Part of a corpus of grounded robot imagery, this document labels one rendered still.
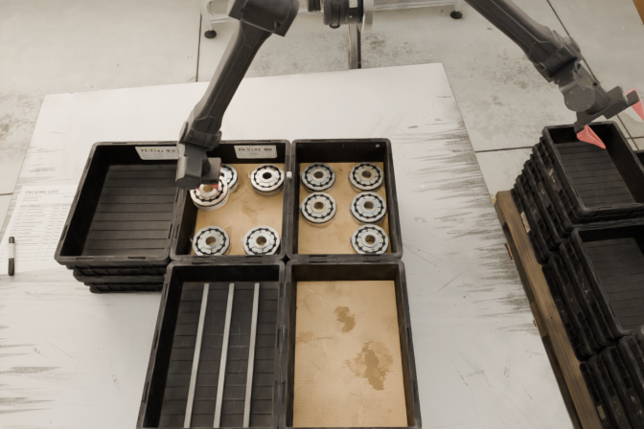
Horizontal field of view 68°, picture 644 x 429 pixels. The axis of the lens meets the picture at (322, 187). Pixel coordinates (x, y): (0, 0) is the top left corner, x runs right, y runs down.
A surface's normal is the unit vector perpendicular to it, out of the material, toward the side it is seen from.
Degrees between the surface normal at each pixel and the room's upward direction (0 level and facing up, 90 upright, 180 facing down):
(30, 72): 0
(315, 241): 0
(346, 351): 0
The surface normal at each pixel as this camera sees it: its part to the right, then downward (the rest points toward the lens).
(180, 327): -0.02, -0.57
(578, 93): -0.31, 0.57
